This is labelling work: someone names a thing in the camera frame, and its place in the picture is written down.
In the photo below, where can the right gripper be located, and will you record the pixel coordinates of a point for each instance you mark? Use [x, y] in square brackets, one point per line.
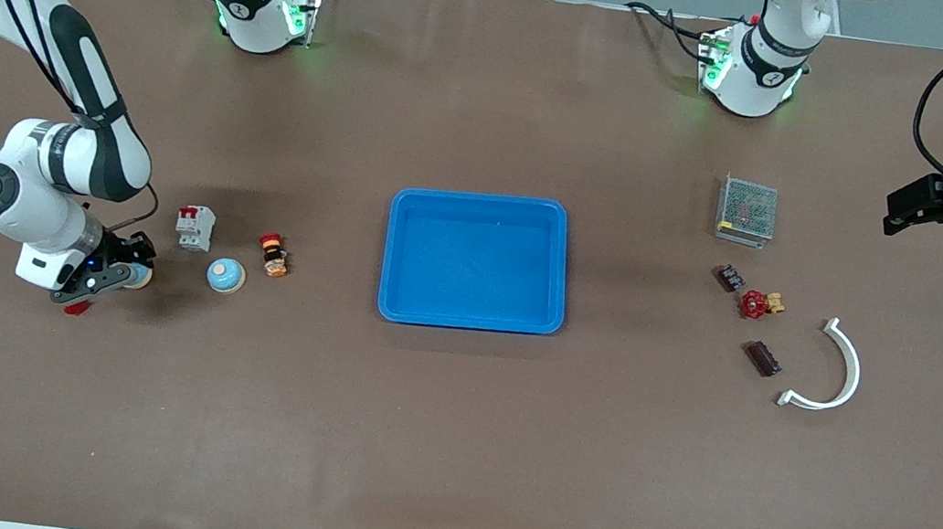
[125, 250]

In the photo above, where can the blue service bell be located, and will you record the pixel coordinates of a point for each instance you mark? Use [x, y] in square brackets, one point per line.
[225, 276]
[141, 279]

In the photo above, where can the black terminal block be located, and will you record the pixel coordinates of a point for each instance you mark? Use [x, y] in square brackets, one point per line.
[730, 278]

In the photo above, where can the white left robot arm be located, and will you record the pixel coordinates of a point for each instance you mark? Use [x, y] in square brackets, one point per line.
[751, 78]

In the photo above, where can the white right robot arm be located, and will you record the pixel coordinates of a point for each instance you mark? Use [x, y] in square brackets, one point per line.
[18, 210]

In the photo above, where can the red pushbutton grey body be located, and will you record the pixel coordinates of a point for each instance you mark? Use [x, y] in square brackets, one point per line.
[78, 308]

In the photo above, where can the red yellow emergency stop button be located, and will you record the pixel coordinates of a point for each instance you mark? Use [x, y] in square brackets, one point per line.
[274, 256]

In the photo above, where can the metal mesh power supply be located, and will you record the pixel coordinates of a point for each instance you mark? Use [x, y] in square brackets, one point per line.
[747, 211]

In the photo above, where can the brass valve red handwheel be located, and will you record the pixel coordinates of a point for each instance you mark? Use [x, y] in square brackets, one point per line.
[755, 304]

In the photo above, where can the blue plastic tray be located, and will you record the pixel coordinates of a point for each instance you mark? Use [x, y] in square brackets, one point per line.
[476, 265]

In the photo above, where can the brown table cover mat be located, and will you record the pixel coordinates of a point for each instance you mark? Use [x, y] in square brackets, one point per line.
[447, 436]

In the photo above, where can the white circuit breaker red switch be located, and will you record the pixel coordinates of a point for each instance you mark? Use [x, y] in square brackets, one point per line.
[196, 229]

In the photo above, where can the white curved plastic bracket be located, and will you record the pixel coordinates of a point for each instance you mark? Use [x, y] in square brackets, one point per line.
[851, 373]

